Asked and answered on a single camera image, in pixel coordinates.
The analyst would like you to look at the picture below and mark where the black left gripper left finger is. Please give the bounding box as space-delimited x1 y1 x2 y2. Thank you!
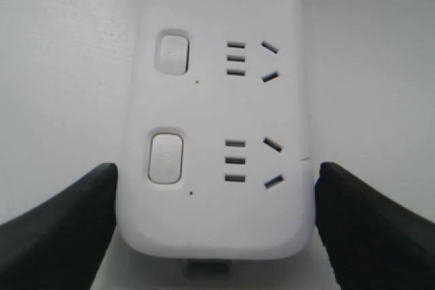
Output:
1 163 118 289

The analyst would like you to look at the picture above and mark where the white five-outlet power strip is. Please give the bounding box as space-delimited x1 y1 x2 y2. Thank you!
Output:
116 0 315 279

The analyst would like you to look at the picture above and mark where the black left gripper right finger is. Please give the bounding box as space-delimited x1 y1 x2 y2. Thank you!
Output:
315 162 434 289

